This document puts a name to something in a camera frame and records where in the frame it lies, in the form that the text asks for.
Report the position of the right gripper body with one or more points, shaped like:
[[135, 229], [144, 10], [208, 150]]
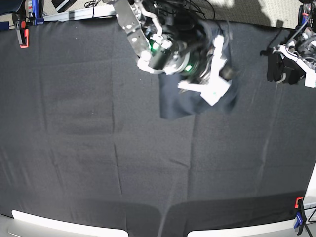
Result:
[[198, 60]]

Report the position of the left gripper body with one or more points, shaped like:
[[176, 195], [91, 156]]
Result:
[[282, 70]]

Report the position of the dark grey t-shirt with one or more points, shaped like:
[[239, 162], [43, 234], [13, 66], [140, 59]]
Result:
[[175, 103]]

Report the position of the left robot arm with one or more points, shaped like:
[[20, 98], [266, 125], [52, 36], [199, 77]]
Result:
[[302, 42]]

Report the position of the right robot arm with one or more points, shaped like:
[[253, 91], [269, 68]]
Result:
[[173, 37]]

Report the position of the red blue clamp near right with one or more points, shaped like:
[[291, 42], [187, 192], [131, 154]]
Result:
[[301, 220]]

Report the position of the blue clamp far left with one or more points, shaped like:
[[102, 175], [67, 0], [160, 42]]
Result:
[[35, 11]]

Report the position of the red black clamp far left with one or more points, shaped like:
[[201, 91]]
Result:
[[22, 33]]

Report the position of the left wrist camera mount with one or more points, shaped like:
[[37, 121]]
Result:
[[310, 78]]

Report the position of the aluminium rail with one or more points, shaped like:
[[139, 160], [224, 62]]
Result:
[[81, 14]]

